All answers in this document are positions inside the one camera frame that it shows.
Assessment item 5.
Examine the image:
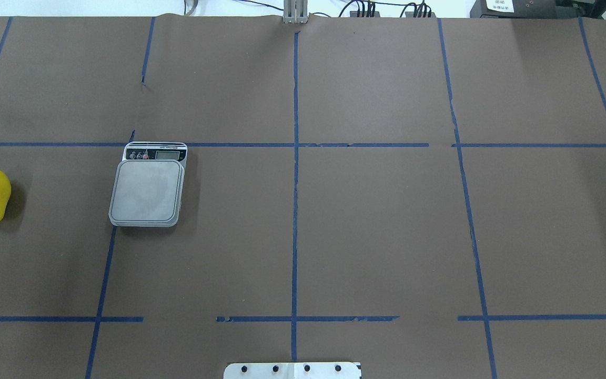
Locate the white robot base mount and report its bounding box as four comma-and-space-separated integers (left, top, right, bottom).
223, 362, 362, 378

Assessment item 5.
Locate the black electronics box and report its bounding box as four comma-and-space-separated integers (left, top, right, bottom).
469, 1, 606, 19

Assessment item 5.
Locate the aluminium camera post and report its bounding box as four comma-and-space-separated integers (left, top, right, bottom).
283, 0, 309, 24

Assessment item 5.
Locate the brown paper table cover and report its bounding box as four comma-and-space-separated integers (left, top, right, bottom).
0, 14, 606, 378

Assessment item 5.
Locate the black cable bundle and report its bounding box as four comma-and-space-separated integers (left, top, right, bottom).
339, 0, 435, 18

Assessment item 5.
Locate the silver digital kitchen scale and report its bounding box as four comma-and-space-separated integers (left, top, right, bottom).
108, 141, 188, 227

